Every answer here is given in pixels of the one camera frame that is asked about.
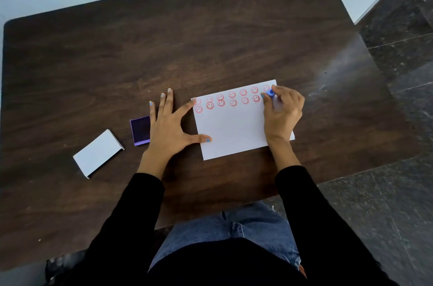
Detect person's left hand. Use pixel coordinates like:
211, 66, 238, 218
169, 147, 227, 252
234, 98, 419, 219
146, 88, 212, 163

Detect person's right hand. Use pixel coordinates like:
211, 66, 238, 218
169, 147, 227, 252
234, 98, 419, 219
261, 85, 305, 143

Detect white paper with red stamps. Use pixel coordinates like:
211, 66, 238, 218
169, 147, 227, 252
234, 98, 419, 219
192, 80, 296, 161

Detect person's right forearm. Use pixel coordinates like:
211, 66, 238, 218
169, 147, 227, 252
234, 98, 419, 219
267, 135, 401, 286

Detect person's left forearm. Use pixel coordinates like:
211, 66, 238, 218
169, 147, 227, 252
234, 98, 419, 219
62, 150, 171, 286

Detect purple ink pad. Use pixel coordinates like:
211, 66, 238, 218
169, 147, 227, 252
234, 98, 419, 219
130, 115, 151, 146

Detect white ink pad lid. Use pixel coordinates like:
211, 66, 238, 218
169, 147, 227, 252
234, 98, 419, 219
72, 129, 125, 180

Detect blue jeans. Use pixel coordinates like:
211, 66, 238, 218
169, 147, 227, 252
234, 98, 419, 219
148, 201, 302, 272

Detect black shirt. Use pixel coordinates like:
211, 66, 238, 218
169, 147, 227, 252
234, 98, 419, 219
144, 237, 309, 286

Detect black shoe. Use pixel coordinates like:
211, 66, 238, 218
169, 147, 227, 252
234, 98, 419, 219
45, 251, 87, 285

